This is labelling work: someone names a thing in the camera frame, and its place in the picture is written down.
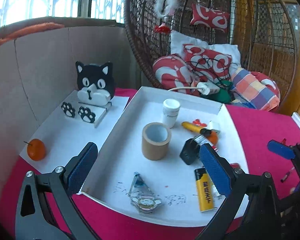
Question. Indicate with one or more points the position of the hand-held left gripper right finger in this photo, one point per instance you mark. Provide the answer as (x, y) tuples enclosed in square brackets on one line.
[(215, 172)]

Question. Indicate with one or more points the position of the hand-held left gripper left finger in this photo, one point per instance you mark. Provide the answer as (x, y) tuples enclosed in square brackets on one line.
[(81, 170)]

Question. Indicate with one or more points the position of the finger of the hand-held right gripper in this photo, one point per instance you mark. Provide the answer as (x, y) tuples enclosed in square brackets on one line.
[(280, 149)]

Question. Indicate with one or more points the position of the small orange ball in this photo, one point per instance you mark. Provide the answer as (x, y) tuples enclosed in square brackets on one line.
[(213, 137)]

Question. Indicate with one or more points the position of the long yellow tube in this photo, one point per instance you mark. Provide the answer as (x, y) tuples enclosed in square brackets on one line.
[(192, 127)]

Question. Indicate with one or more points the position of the red small ornament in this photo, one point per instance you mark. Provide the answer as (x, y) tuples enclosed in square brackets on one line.
[(198, 122)]

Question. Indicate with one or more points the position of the white tray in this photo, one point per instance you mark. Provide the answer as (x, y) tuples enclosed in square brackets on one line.
[(130, 135)]

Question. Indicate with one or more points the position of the white plastic bottle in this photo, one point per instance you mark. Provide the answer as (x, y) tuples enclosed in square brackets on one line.
[(171, 115)]

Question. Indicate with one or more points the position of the red small cylinder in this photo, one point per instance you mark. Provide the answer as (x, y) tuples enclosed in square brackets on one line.
[(235, 165)]

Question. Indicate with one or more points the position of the red white small box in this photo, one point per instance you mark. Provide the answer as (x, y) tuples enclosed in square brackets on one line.
[(215, 148)]

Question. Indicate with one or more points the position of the yellow lighter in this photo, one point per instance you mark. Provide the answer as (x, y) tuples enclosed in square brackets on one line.
[(205, 195)]

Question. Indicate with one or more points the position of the red pen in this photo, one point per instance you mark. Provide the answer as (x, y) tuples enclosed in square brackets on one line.
[(287, 174)]

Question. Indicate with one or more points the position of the pink tablecloth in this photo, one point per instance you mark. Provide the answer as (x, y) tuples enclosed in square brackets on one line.
[(260, 130)]

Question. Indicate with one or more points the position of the black plug adapter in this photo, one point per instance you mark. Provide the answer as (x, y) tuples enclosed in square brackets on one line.
[(188, 152)]

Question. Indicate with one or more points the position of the white labelled small tube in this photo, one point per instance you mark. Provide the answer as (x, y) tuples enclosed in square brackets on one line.
[(200, 140)]

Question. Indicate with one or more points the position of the white paper sheet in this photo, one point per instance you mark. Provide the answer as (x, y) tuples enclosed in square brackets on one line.
[(55, 135)]

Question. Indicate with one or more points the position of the orange tangerine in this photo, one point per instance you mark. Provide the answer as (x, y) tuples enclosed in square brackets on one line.
[(36, 150)]

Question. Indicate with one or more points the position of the clear triangular prism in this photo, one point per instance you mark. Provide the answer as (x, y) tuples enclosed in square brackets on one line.
[(140, 185)]

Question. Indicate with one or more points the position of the brown tape roll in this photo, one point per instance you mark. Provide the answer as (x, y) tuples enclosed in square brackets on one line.
[(155, 152)]

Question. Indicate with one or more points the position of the plaid cushion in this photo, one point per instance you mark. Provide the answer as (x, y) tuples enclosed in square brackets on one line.
[(252, 90)]

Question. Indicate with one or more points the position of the round red white cushion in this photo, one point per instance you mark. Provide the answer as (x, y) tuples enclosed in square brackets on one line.
[(267, 80)]

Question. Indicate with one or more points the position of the green pouch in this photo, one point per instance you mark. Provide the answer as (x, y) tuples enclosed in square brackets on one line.
[(221, 95)]

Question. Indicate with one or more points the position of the white power adapter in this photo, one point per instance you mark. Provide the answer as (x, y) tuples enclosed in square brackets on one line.
[(208, 87)]

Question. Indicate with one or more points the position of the black white cat holder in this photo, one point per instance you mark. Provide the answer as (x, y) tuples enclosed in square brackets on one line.
[(95, 80)]

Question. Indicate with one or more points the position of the wicker hanging chair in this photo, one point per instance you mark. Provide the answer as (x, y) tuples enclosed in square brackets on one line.
[(265, 42)]

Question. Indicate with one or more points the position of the cardboard panel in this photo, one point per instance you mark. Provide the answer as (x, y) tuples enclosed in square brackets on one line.
[(40, 67)]

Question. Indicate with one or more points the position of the square red white cushion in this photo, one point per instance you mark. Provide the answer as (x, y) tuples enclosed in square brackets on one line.
[(207, 60)]

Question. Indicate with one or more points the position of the white pillow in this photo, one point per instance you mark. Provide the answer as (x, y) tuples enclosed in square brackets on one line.
[(180, 42)]

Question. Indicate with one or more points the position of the orange cloth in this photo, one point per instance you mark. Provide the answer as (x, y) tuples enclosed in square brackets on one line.
[(27, 31)]

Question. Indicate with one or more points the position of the small red white cushion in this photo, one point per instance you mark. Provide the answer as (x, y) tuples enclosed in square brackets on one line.
[(210, 17)]

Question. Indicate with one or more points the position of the window with lattice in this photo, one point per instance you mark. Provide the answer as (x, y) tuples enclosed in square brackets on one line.
[(40, 0)]

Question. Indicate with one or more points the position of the white feather dreamcatcher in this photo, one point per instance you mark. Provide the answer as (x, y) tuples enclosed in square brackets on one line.
[(165, 0)]

